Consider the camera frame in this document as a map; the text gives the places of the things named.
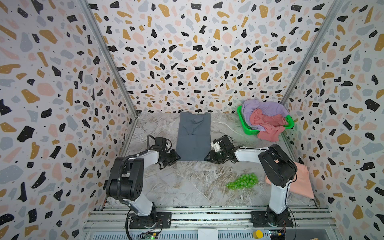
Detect grey t-shirt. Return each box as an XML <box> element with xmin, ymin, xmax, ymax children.
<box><xmin>176</xmin><ymin>112</ymin><xmax>211</xmax><ymax>161</ymax></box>

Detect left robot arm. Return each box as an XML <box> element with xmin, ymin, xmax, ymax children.
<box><xmin>105</xmin><ymin>135</ymin><xmax>180</xmax><ymax>230</ymax></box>

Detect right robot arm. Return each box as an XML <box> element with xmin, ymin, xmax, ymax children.
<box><xmin>204</xmin><ymin>135</ymin><xmax>298</xmax><ymax>228</ymax></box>

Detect green plastic basket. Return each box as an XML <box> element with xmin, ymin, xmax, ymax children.
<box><xmin>237</xmin><ymin>106</ymin><xmax>295</xmax><ymax>136</ymax></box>

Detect green toy grapes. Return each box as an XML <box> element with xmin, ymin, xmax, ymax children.
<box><xmin>226</xmin><ymin>173</ymin><xmax>259</xmax><ymax>190</ymax></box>

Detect dark pink t-shirt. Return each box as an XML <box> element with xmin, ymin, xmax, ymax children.
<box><xmin>250</xmin><ymin>109</ymin><xmax>288</xmax><ymax>142</ymax></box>

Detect lilac t-shirt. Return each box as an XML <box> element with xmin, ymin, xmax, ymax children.
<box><xmin>242</xmin><ymin>99</ymin><xmax>289</xmax><ymax>131</ymax></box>

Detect folded salmon t-shirt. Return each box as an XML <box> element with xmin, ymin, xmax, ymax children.
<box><xmin>263</xmin><ymin>162</ymin><xmax>314</xmax><ymax>202</ymax></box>

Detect yellow round cap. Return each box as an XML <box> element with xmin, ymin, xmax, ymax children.
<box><xmin>252</xmin><ymin>230</ymin><xmax>264</xmax><ymax>240</ymax></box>

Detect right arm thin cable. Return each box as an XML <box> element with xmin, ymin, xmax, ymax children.
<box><xmin>221</xmin><ymin>134</ymin><xmax>299</xmax><ymax>240</ymax></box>

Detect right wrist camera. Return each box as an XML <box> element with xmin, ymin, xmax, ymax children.
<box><xmin>211</xmin><ymin>140</ymin><xmax>222</xmax><ymax>152</ymax></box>

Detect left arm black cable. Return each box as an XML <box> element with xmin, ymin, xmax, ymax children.
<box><xmin>116</xmin><ymin>134</ymin><xmax>157</xmax><ymax>240</ymax></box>

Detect white box on rail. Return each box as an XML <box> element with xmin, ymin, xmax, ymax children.
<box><xmin>198</xmin><ymin>229</ymin><xmax>219</xmax><ymax>240</ymax></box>

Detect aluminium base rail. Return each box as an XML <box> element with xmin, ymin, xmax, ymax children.
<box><xmin>81</xmin><ymin>205</ymin><xmax>343</xmax><ymax>240</ymax></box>

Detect left corner aluminium post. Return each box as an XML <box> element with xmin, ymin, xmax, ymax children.
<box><xmin>78</xmin><ymin>0</ymin><xmax>138</xmax><ymax>119</ymax></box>

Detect corner aluminium post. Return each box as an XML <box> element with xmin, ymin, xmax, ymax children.
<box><xmin>280</xmin><ymin>0</ymin><xmax>343</xmax><ymax>105</ymax></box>
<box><xmin>78</xmin><ymin>0</ymin><xmax>138</xmax><ymax>119</ymax></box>

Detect right corner aluminium post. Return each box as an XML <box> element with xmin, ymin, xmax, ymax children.
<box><xmin>280</xmin><ymin>0</ymin><xmax>343</xmax><ymax>105</ymax></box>

